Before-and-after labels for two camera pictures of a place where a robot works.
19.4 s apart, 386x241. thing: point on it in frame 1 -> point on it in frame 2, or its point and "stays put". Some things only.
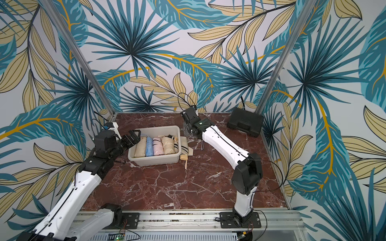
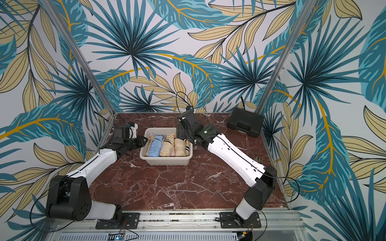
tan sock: x=140 y=147 -> x=150 y=139
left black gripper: x=135 y=138 -> x=142 y=141
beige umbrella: x=168 y=144 -> x=180 y=147
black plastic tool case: x=245 y=121 stays put
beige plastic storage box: x=172 y=158 -> x=150 y=132
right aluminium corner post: x=303 y=16 stays put
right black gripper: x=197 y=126 -> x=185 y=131
